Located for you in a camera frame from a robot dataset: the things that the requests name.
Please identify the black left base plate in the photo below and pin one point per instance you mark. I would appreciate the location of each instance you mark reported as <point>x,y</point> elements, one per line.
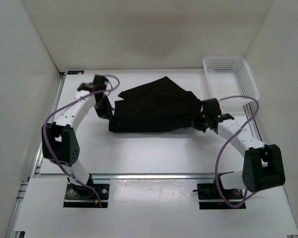
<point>77,196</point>

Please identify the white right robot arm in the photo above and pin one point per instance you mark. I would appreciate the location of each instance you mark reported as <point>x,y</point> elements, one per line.
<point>262,163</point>

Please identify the aluminium front rail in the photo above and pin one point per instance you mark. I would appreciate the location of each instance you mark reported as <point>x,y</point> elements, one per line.
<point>154,176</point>

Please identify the black shorts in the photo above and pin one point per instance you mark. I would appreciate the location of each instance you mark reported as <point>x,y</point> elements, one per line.
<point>158,106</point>

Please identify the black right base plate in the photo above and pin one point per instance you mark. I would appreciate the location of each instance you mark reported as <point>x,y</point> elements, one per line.
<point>209,198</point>

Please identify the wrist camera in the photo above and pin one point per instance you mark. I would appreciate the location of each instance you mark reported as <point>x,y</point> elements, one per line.
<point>223,117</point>
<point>99,83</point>

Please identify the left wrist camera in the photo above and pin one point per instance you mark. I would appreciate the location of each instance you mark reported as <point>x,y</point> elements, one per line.
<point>99,83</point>

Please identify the white plastic basket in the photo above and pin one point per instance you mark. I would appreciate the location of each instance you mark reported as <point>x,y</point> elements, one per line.
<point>230,77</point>

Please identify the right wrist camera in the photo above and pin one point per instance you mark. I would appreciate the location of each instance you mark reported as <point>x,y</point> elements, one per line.
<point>223,117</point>

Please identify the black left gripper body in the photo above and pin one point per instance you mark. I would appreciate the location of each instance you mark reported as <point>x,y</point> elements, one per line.
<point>103,108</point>

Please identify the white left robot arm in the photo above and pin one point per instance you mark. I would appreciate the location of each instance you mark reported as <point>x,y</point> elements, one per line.
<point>59,141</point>

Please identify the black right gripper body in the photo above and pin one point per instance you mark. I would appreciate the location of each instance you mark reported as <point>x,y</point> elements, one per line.
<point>202,122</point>

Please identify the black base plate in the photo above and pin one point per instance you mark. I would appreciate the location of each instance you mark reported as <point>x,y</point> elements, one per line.
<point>77,196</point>
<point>209,198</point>

